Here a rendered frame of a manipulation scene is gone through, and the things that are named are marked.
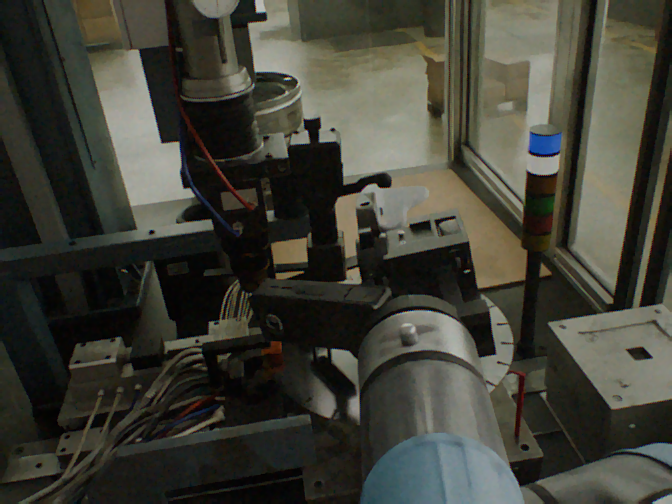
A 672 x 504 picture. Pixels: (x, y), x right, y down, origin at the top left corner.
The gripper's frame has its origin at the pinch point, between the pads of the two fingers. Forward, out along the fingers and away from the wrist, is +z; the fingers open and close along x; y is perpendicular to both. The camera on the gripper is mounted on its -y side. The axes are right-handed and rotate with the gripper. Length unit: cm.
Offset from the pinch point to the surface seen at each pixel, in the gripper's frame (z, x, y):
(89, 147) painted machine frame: 62, -4, -55
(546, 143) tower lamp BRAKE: 31.2, -10.8, 23.8
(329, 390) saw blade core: 5.1, -24.8, -10.7
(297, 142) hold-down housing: 10.1, 5.1, -6.4
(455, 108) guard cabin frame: 123, -35, 22
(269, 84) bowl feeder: 98, -9, -24
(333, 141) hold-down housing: 9.6, 4.5, -2.7
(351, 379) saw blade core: 6.9, -25.3, -8.1
